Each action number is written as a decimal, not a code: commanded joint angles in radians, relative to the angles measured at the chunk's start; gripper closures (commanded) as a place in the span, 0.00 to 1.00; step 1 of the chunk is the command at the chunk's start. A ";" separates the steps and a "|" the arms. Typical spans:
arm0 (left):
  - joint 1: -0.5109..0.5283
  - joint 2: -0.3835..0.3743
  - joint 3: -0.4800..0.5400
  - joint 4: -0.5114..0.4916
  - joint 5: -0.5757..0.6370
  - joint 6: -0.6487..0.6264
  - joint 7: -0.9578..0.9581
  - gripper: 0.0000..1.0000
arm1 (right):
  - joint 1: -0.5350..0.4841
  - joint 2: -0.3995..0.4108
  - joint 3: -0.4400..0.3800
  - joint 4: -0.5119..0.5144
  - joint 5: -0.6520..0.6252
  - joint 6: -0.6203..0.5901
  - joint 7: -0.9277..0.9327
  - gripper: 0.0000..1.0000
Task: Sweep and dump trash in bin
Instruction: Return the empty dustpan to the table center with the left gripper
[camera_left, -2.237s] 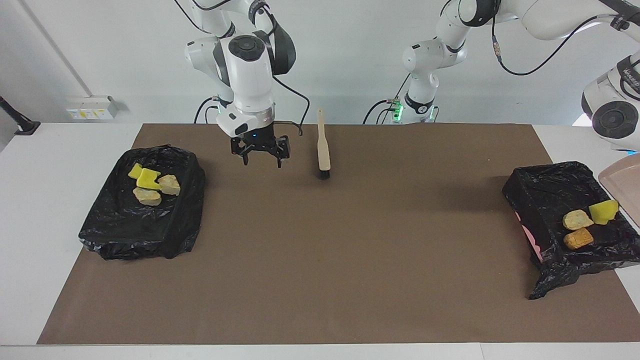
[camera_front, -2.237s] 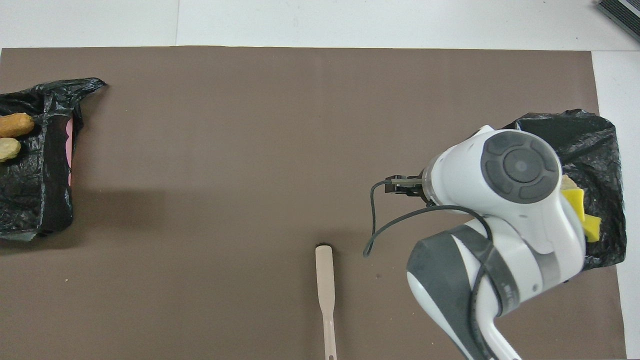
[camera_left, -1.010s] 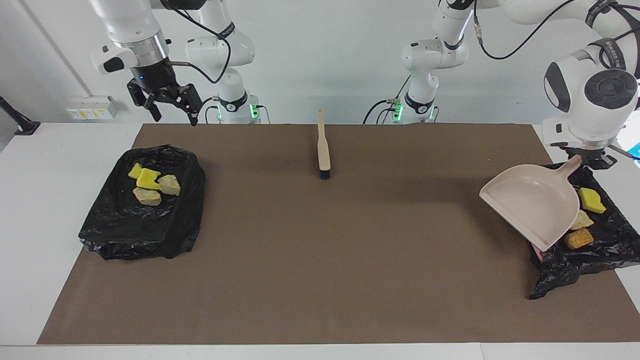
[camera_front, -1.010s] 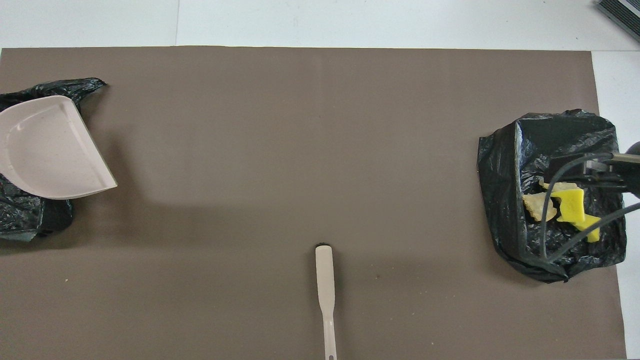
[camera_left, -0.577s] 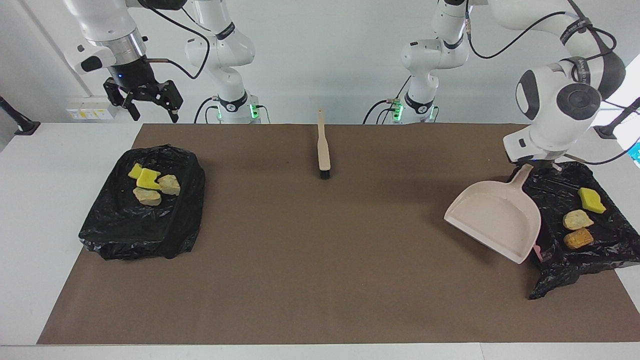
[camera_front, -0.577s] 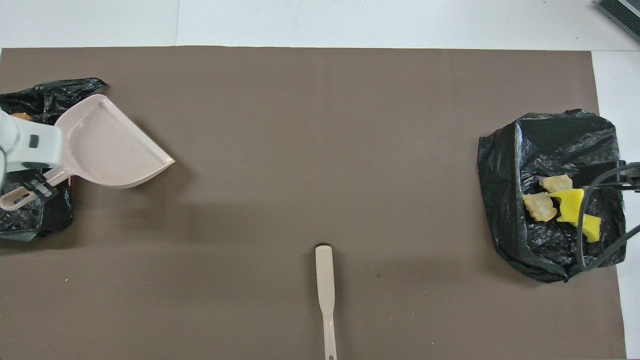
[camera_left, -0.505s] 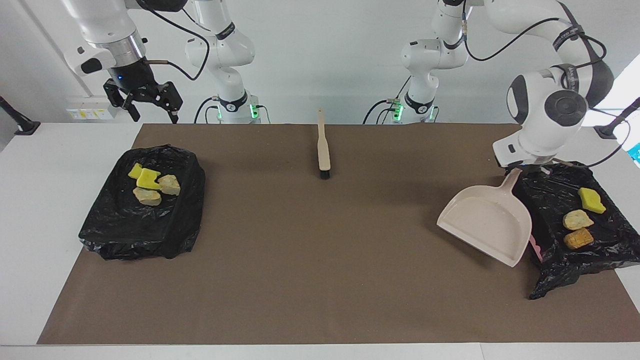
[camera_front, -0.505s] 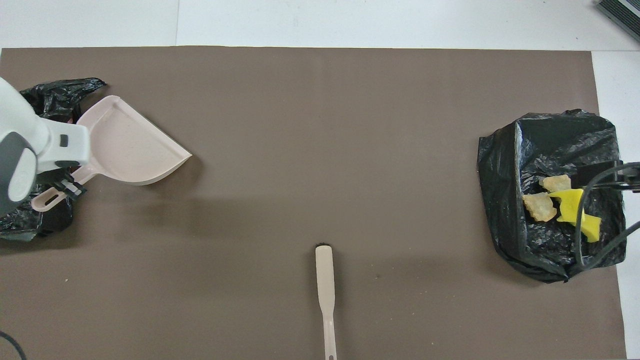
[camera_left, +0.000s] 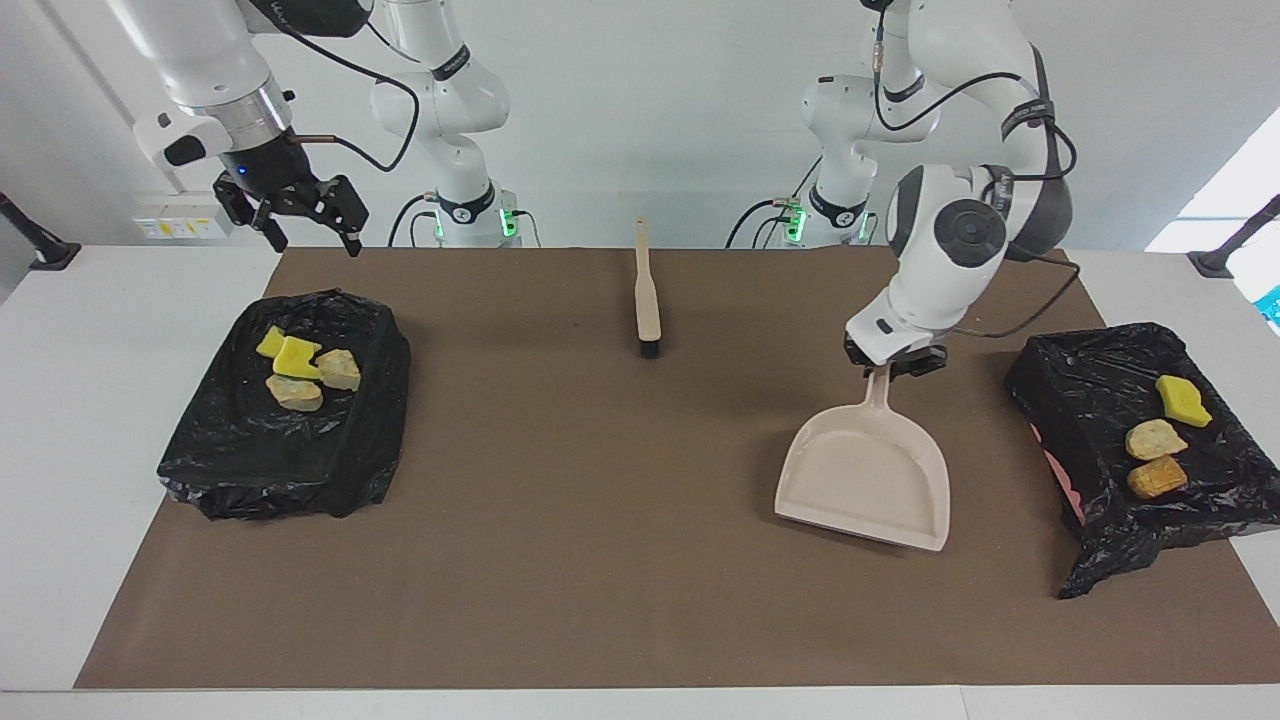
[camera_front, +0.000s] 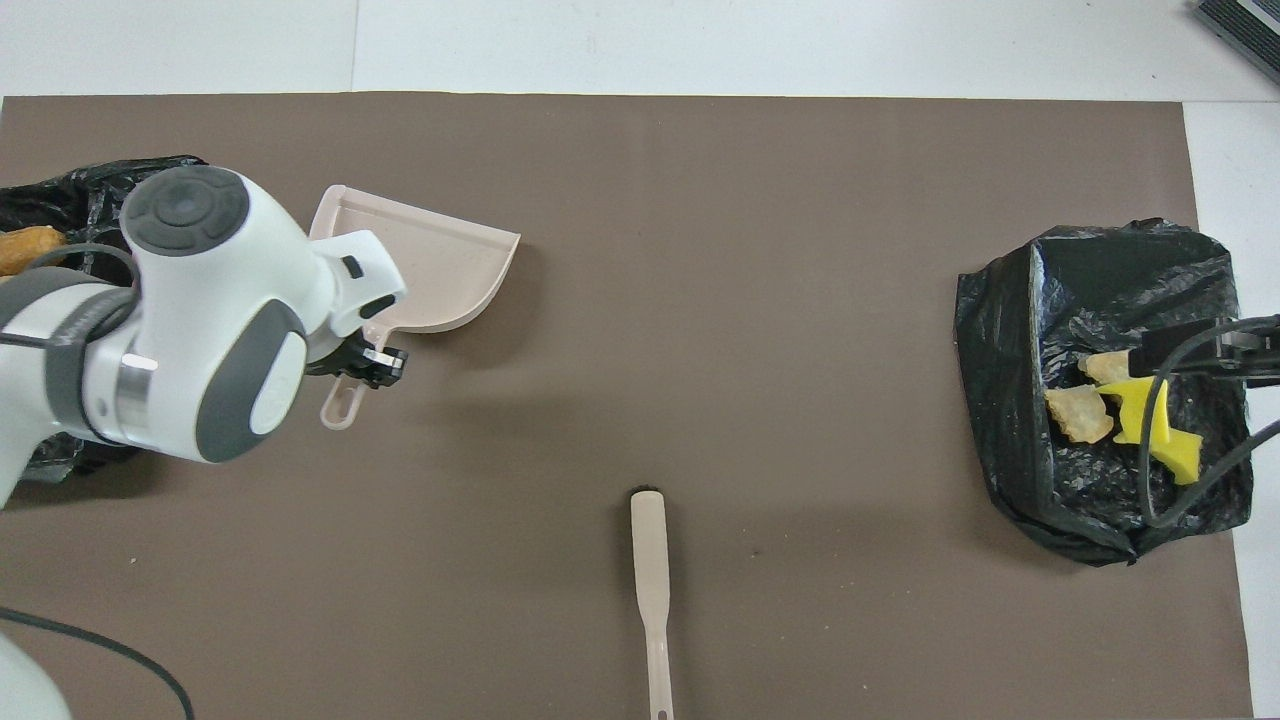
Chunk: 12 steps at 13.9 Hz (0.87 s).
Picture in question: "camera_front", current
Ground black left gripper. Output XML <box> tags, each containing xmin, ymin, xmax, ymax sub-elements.
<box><xmin>308</xmin><ymin>336</ymin><xmax>409</xmax><ymax>390</ymax></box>

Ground orange striped croissant piece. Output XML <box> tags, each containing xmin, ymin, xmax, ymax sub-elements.
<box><xmin>1080</xmin><ymin>350</ymin><xmax>1133</xmax><ymax>386</ymax></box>

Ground yellow notched sponge piece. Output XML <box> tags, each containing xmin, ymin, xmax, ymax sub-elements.
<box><xmin>1095</xmin><ymin>377</ymin><xmax>1171</xmax><ymax>445</ymax></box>

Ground yellow green sponge block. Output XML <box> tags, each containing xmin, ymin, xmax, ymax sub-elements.
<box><xmin>1150</xmin><ymin>430</ymin><xmax>1205</xmax><ymax>486</ymax></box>

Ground beige plastic dustpan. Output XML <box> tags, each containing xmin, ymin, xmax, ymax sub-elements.
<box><xmin>308</xmin><ymin>184</ymin><xmax>522</xmax><ymax>431</ymax></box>

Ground pale crusty bread piece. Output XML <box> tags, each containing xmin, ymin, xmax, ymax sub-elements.
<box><xmin>1045</xmin><ymin>387</ymin><xmax>1115</xmax><ymax>445</ymax></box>

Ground brown potato shaped lump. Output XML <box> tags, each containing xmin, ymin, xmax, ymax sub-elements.
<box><xmin>0</xmin><ymin>226</ymin><xmax>69</xmax><ymax>278</ymax></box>

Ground beige hand brush black bristles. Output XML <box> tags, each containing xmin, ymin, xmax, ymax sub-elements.
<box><xmin>629</xmin><ymin>486</ymin><xmax>675</xmax><ymax>720</ymax></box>

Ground right black-bagged bin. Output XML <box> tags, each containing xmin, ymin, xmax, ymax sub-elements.
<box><xmin>0</xmin><ymin>155</ymin><xmax>208</xmax><ymax>484</ymax></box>

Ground black bag covered tray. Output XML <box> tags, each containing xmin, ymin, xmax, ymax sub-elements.
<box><xmin>955</xmin><ymin>218</ymin><xmax>1254</xmax><ymax>568</ymax></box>

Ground dark grey ribbed device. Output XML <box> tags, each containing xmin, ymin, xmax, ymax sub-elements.
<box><xmin>1193</xmin><ymin>0</ymin><xmax>1280</xmax><ymax>86</ymax></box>

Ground brown table mat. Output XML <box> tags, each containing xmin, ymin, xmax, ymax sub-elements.
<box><xmin>0</xmin><ymin>93</ymin><xmax>1256</xmax><ymax>720</ymax></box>

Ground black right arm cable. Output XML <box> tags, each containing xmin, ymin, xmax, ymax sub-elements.
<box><xmin>1140</xmin><ymin>335</ymin><xmax>1280</xmax><ymax>529</ymax></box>

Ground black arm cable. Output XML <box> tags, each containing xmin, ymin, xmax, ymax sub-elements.
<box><xmin>0</xmin><ymin>243</ymin><xmax>196</xmax><ymax>720</ymax></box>
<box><xmin>1140</xmin><ymin>335</ymin><xmax>1280</xmax><ymax>529</ymax></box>

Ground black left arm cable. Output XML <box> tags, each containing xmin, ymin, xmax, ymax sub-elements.
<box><xmin>0</xmin><ymin>243</ymin><xmax>196</xmax><ymax>720</ymax></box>

